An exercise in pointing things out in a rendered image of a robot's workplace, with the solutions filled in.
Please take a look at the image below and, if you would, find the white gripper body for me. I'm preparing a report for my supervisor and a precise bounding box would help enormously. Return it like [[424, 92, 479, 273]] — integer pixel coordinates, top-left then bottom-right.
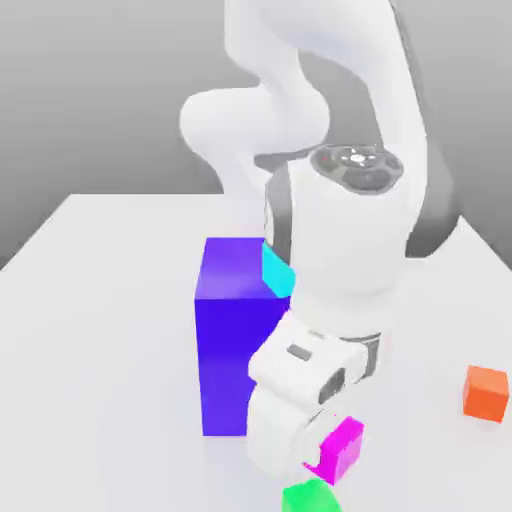
[[245, 384, 342, 480]]

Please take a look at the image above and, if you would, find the small magenta cube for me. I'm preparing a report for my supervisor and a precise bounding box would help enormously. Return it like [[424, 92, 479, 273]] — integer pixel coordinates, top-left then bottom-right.
[[301, 415, 366, 487]]

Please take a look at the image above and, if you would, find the small green cube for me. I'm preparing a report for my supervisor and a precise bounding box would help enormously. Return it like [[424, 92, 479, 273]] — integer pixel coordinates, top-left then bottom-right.
[[280, 478, 344, 512]]

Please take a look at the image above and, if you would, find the small cyan cube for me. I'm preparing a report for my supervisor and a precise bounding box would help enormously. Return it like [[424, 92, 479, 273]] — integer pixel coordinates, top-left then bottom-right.
[[261, 241, 297, 300]]

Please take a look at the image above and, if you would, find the small orange cube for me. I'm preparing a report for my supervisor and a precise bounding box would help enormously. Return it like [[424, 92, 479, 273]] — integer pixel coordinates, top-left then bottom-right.
[[462, 364, 510, 424]]

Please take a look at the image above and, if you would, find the large purple box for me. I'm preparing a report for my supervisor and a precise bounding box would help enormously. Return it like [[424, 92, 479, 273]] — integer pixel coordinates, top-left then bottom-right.
[[193, 236, 292, 438]]

